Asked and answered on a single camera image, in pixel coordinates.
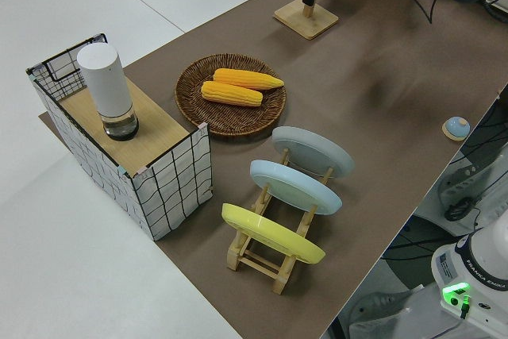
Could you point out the wooden mug rack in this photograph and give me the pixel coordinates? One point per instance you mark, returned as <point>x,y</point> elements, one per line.
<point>307,23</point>

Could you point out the yellow corn cob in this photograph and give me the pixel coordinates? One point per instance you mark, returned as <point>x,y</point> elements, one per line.
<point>230,93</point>
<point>248,79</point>

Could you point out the brown table mat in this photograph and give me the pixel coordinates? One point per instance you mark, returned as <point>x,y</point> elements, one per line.
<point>357,136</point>

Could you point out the brown wicker basket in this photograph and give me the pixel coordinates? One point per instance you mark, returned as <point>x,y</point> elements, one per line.
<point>230,120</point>

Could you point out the grey plate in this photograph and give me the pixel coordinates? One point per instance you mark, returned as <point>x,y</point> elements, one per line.
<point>313,148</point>

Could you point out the small blue call bell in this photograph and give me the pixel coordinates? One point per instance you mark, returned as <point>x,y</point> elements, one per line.
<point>456,128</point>

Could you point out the light blue plate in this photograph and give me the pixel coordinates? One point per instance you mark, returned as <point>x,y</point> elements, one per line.
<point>293,188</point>

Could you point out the white cylindrical bottle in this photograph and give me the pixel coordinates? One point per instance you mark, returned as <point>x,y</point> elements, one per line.
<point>107,85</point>

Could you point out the yellow plate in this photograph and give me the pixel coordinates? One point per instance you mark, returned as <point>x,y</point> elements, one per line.
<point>270,232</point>

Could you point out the wooden plate rack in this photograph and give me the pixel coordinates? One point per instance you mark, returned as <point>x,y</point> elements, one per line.
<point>258,263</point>

